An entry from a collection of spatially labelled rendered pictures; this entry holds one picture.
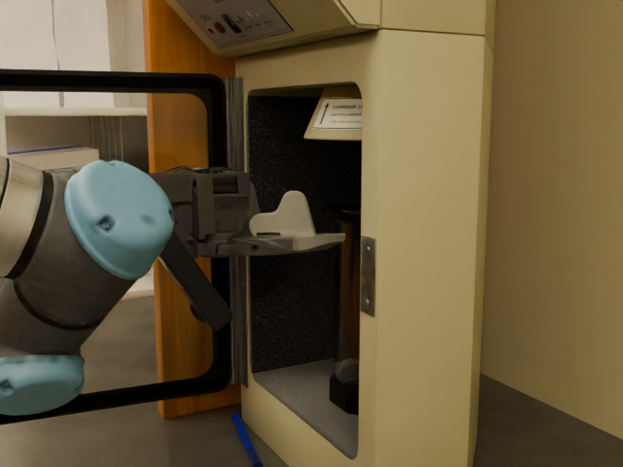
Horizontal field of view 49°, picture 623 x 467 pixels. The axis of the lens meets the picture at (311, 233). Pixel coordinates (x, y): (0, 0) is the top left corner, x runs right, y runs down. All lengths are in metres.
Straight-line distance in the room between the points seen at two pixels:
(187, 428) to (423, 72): 0.56
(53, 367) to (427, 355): 0.33
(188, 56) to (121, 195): 0.46
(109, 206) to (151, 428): 0.54
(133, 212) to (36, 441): 0.54
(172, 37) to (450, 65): 0.40
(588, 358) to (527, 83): 0.40
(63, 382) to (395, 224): 0.30
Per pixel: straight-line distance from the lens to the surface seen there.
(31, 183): 0.47
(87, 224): 0.45
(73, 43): 1.82
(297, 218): 0.66
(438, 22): 0.63
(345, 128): 0.69
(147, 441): 0.92
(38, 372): 0.55
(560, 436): 0.96
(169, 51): 0.90
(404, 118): 0.60
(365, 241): 0.61
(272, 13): 0.66
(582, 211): 1.00
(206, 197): 0.65
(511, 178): 1.09
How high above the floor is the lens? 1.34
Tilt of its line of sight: 10 degrees down
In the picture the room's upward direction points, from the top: straight up
